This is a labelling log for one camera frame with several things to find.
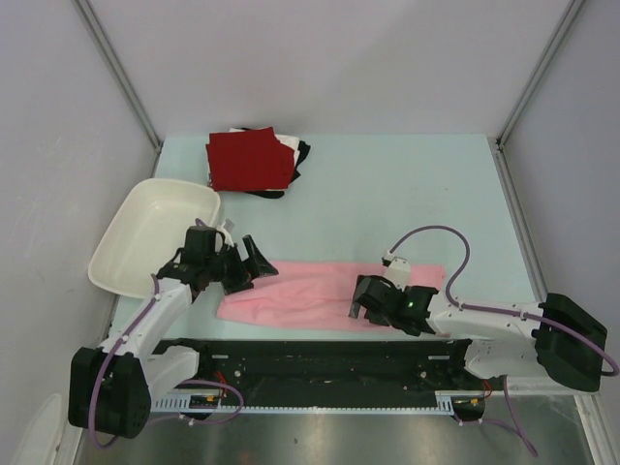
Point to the pink t shirt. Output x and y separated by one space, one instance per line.
307 296

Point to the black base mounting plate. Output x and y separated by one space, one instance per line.
334 374

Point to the white plastic bin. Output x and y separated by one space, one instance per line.
149 226

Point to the right aluminium side rail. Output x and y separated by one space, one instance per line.
522 231

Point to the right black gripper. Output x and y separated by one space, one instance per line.
375 319

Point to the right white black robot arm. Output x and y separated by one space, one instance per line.
554 338

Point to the right aluminium frame post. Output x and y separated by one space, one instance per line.
550 52

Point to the aluminium frame post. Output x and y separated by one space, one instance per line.
550 52
95 28

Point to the folded red t shirt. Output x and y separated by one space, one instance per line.
223 151

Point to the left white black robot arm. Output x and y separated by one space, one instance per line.
113 386

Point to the left aluminium frame post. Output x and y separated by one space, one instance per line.
95 28

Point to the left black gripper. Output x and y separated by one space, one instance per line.
256 265

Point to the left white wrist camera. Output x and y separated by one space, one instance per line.
226 226

